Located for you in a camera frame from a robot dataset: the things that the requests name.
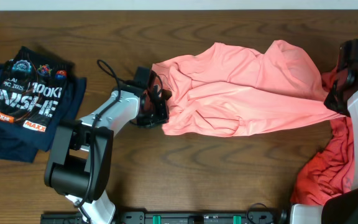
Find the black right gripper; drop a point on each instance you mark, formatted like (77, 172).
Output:
(331, 101)

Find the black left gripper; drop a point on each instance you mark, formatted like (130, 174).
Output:
(163, 116)

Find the pink t-shirt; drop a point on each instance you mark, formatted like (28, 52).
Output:
(231, 91)

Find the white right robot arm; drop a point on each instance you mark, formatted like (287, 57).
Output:
(342, 208)

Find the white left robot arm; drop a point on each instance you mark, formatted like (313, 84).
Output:
(79, 162)

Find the red crumpled t-shirt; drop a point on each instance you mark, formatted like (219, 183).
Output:
(330, 172)

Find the black printed folded t-shirt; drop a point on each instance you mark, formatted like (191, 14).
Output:
(31, 89)

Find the navy blue folded t-shirt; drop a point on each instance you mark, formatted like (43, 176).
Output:
(21, 144)

